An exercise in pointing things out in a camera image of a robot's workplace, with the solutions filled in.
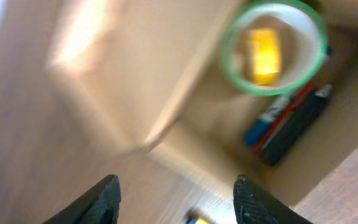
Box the black and red stapler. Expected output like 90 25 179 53
255 84 333 166

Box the open cardboard box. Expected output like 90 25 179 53
0 1 358 223

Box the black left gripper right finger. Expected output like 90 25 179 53
233 174 312 224

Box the yellow highlighter marker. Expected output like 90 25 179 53
185 215 210 224

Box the small yellow tape roll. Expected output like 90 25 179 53
248 28 282 85

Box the green tape roll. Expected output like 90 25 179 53
221 1 328 96

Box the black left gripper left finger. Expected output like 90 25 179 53
44 174 121 224

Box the blue whiteboard marker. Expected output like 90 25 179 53
244 92 294 146

